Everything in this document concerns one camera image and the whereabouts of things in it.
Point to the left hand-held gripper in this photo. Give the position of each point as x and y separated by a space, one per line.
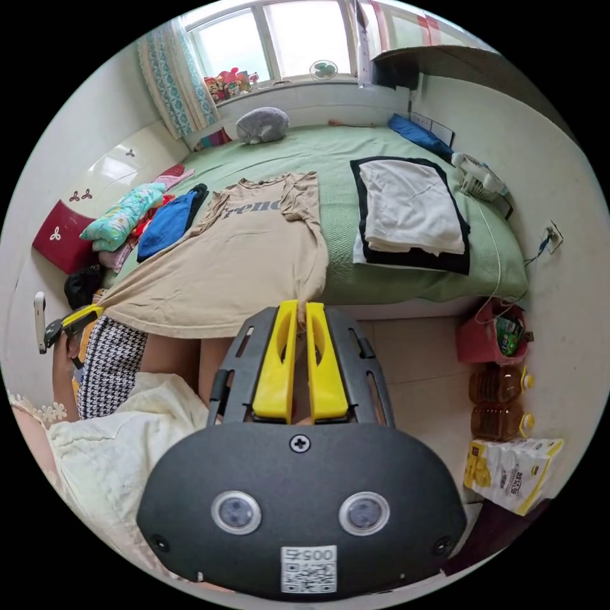
56 330

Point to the window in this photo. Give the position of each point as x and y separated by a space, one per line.
267 38

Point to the blue pillow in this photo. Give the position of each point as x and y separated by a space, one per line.
419 136

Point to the black bag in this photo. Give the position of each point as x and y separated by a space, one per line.
83 286

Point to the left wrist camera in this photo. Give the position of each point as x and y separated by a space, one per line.
39 321

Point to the cooking oil bottle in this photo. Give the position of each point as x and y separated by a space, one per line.
500 386
500 421

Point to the pile of colourful clothes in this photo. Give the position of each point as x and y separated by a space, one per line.
143 219

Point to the beige short sleeve shirt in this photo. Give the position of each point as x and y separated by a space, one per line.
248 267

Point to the pile of black white clothes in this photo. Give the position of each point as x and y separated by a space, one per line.
410 214

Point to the person's left forearm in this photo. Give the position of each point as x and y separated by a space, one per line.
62 388

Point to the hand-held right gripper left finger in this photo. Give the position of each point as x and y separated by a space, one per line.
274 367

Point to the green fan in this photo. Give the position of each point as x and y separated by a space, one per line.
324 70

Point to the teal patterned curtain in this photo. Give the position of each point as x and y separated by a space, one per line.
176 81

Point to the red checked curtain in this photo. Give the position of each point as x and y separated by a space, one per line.
405 19

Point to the bed with green mat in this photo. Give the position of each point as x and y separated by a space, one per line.
333 152

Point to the small white desk fan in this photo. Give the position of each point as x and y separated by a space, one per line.
479 178

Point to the colourful toys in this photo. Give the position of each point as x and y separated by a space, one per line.
229 83

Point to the grey plush cushion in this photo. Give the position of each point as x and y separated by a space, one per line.
262 125

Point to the brown shelf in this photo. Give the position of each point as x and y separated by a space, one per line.
452 62

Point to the wall socket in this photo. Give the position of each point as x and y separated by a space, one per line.
553 238

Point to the striped cushion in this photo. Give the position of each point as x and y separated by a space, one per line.
214 139

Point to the yellow white sack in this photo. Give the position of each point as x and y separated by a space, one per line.
514 472

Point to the pink basket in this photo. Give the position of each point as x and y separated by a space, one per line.
491 336

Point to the person's left hand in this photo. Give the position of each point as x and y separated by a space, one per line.
72 351

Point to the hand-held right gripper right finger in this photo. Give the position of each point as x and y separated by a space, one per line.
326 367

